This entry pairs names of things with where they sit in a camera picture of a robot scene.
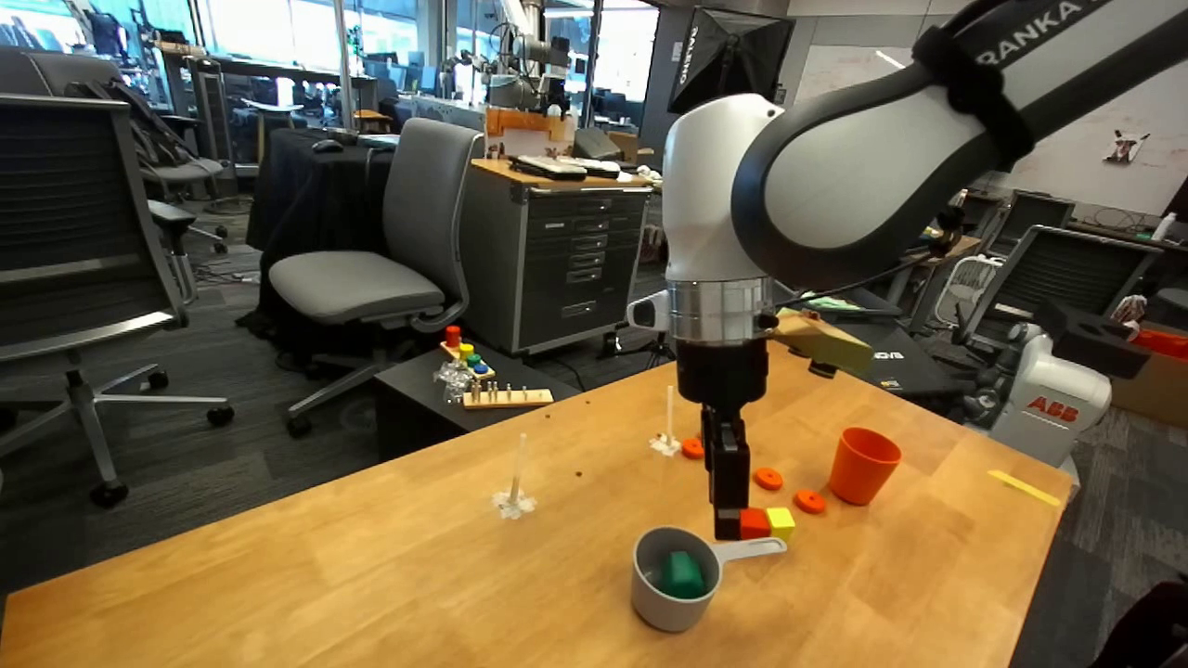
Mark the colourful stacking toy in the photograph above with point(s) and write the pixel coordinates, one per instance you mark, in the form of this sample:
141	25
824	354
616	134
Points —
470	358

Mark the gray drawer cabinet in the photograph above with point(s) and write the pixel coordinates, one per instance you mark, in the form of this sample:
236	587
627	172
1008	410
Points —
559	260

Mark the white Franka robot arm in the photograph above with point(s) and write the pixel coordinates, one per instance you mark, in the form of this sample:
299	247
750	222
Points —
839	187

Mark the low black table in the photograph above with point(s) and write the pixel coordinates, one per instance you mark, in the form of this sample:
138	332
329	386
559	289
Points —
409	402

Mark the laptop on cabinet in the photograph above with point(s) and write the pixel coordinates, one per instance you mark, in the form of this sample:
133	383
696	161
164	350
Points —
562	165

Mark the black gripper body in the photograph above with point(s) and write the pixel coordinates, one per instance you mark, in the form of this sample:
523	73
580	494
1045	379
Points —
720	376

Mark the black cloth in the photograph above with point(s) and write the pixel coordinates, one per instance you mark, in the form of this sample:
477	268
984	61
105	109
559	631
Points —
322	187

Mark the yellow block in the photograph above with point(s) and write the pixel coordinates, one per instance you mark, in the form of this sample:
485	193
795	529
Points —
781	520

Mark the white peg stand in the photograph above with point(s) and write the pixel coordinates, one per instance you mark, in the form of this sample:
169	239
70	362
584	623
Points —
664	446
515	501

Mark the clear plastic bag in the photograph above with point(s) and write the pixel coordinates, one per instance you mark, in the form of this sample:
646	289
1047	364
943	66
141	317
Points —
450	383

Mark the orange plastic cup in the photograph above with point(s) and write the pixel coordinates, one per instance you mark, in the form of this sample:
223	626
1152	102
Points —
862	468

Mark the wooden toy board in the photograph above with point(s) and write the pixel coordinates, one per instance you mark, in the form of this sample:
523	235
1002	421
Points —
505	397

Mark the black photo softbox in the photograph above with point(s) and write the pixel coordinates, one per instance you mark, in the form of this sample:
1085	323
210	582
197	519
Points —
718	67

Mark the gray office chair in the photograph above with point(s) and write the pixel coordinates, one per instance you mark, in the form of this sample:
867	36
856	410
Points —
352	285

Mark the yellow tape strip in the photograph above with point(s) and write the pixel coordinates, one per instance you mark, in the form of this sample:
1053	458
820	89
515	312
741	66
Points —
1027	488

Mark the black mesh office chair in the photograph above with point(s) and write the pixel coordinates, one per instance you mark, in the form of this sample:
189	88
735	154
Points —
75	211

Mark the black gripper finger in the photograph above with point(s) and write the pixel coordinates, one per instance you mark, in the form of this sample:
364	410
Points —
727	478

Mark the green block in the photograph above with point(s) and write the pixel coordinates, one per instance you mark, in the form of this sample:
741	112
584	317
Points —
683	576

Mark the white ABB robot base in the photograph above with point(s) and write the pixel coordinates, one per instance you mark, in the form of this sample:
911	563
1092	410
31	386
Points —
1053	402

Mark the orange disc with hole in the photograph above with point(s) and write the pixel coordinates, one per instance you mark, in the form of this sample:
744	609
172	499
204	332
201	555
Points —
777	482
687	451
819	501

